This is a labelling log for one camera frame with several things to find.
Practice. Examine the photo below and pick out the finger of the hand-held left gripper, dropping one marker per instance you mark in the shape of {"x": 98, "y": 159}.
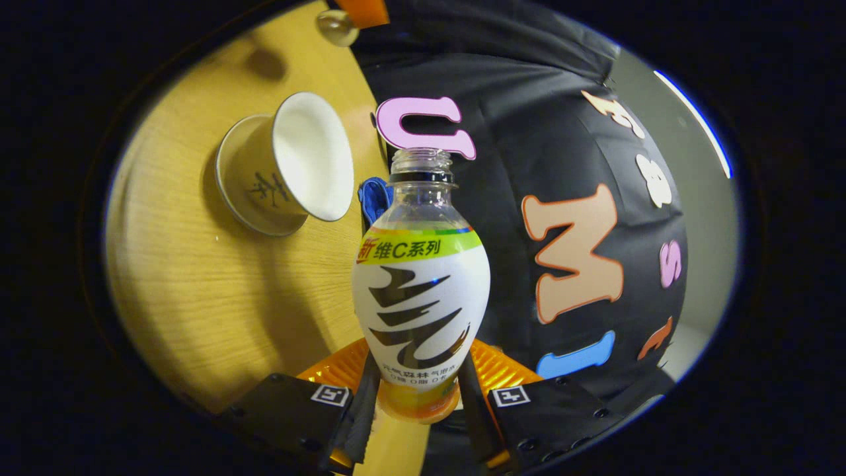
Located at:
{"x": 363, "y": 10}

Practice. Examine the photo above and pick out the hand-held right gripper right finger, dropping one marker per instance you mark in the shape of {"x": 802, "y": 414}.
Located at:
{"x": 472, "y": 410}

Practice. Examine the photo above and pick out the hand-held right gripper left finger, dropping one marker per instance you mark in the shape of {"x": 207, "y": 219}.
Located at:
{"x": 363, "y": 410}

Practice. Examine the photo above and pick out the clear water bottle white label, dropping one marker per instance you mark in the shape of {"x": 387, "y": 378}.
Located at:
{"x": 423, "y": 297}

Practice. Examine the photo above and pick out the beige ceramic teacup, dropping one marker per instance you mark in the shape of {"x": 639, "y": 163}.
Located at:
{"x": 310, "y": 158}

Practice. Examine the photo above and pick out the blue towel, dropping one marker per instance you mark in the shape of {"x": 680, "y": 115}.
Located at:
{"x": 373, "y": 198}

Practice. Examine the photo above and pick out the black backdrop cloth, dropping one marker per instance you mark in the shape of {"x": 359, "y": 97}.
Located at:
{"x": 529, "y": 132}

